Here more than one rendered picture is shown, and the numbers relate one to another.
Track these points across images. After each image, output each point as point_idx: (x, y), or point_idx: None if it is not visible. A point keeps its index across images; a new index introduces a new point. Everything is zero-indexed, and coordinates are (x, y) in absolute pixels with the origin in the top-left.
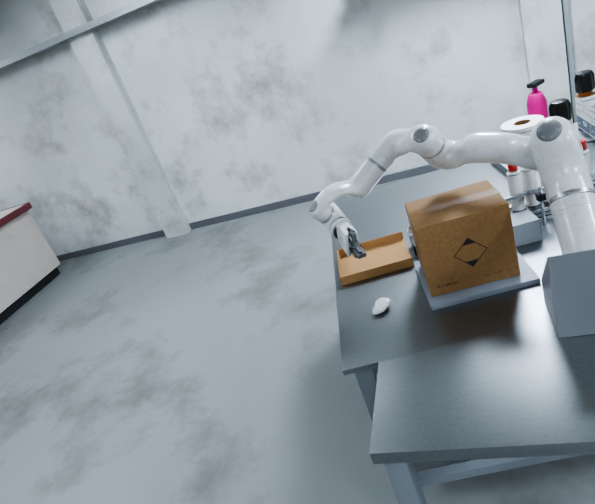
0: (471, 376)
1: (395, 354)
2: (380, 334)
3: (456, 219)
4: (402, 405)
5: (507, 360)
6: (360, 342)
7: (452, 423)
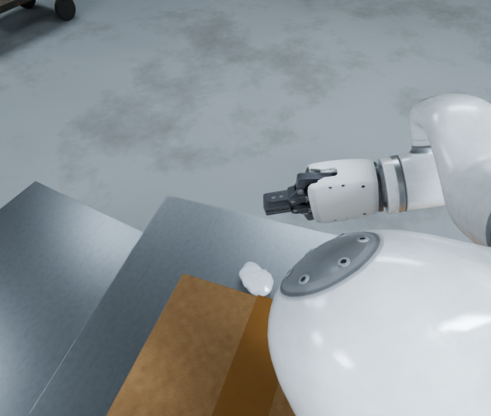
0: (11, 309)
1: (137, 253)
2: (195, 255)
3: (124, 383)
4: (54, 225)
5: None
6: (201, 229)
7: None
